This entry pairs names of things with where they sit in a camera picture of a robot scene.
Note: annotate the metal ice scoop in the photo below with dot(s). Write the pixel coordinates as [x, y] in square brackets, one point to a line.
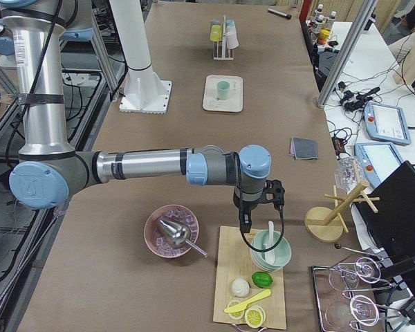
[177, 234]

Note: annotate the wooden cutting board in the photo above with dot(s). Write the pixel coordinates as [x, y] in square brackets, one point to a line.
[234, 261]

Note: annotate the light blue cup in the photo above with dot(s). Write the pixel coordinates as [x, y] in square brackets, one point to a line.
[230, 25]

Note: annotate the aluminium frame post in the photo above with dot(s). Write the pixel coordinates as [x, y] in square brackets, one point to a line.
[367, 8]

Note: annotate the yellow plastic knife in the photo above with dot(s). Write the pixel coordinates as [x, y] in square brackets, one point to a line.
[243, 305]

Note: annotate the teach pendant tablet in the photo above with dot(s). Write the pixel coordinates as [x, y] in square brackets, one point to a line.
[378, 160]
[386, 123]

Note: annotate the pink cup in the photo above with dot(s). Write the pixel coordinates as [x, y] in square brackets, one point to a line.
[231, 40]

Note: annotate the yellow cup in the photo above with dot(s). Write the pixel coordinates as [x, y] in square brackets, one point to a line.
[216, 33]

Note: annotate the mint green cup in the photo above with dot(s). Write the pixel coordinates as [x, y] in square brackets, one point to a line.
[222, 90]

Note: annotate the white ceramic spoon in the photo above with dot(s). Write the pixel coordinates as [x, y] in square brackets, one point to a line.
[270, 254]

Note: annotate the stacked green bowls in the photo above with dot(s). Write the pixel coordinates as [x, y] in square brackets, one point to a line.
[282, 252]

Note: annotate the cream rabbit tray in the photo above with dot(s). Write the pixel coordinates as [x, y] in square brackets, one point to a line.
[233, 104]

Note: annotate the folded grey cloth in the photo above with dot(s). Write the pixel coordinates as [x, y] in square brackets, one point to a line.
[303, 148]

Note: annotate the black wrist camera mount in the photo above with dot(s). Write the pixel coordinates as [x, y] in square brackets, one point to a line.
[273, 192]

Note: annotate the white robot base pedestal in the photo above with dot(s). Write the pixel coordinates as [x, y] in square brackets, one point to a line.
[143, 90]

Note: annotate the black wire glass rack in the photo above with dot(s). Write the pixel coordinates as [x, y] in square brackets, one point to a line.
[361, 295]

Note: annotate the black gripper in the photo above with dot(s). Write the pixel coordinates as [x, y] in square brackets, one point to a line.
[246, 207]

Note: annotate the green lime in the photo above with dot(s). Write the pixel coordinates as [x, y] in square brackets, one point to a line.
[262, 279]

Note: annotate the black monitor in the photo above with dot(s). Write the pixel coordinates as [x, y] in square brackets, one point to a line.
[393, 226]

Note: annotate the white wire cup rack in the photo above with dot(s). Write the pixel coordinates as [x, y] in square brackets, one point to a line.
[219, 49]

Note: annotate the pink bowl with ice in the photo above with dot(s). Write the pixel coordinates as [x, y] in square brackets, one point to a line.
[157, 243]

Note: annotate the wooden mug tree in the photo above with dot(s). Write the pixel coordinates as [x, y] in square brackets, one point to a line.
[327, 225]

